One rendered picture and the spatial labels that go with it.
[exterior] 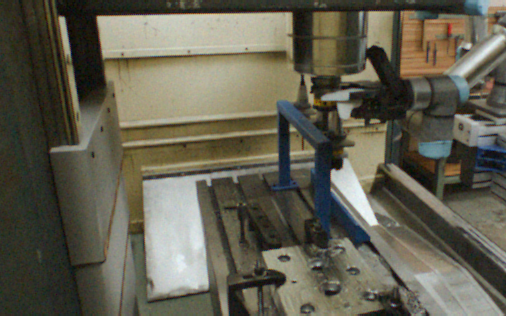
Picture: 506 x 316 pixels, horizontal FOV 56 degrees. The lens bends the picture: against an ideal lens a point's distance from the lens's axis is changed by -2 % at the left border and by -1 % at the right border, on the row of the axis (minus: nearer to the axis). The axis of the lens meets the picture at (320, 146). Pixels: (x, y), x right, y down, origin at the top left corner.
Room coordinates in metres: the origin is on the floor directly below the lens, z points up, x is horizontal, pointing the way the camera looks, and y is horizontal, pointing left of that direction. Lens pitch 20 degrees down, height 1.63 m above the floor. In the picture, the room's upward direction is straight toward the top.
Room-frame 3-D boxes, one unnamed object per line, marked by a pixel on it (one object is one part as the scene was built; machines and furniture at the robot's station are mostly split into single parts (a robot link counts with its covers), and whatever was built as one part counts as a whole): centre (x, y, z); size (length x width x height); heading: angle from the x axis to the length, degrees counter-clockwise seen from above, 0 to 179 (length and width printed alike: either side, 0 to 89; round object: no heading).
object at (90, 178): (0.82, 0.41, 1.16); 0.48 x 0.05 x 0.51; 18
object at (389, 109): (1.01, -0.13, 1.38); 0.12 x 0.08 x 0.09; 113
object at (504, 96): (1.84, -0.74, 1.21); 0.15 x 0.15 x 0.10
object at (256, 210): (1.23, 0.16, 0.93); 0.26 x 0.05 x 0.06; 23
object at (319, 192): (1.19, -0.01, 1.05); 0.10 x 0.05 x 0.30; 108
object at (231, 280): (0.90, 0.14, 0.97); 0.13 x 0.03 x 0.15; 108
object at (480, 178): (1.83, -0.76, 0.89); 0.36 x 0.10 x 0.09; 108
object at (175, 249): (1.58, 0.19, 0.75); 0.89 x 0.70 x 0.26; 108
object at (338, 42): (0.96, -0.01, 1.52); 0.16 x 0.16 x 0.12
